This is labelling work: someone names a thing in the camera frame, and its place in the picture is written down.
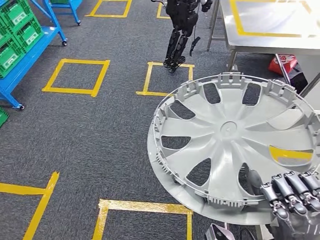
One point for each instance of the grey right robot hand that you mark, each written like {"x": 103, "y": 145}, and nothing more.
{"x": 300, "y": 212}

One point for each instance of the grey plastic wheel cover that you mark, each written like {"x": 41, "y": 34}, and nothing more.
{"x": 225, "y": 149}

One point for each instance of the blue metal shelf rack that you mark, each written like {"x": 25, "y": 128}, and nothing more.
{"x": 72, "y": 8}
{"x": 32, "y": 56}

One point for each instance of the black bag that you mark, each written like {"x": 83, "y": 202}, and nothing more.
{"x": 299, "y": 81}

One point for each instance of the red plastic bag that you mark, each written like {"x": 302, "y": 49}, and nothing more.
{"x": 282, "y": 64}

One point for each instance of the yellow floor tape square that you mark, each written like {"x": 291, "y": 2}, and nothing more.
{"x": 97, "y": 82}
{"x": 140, "y": 207}

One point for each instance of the black humanoid robot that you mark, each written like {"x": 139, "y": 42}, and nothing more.
{"x": 183, "y": 20}

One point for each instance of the green plastic crate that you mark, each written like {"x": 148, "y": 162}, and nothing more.
{"x": 35, "y": 26}
{"x": 4, "y": 31}
{"x": 15, "y": 8}
{"x": 4, "y": 117}
{"x": 10, "y": 66}

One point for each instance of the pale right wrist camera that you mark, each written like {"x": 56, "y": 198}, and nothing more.
{"x": 219, "y": 233}

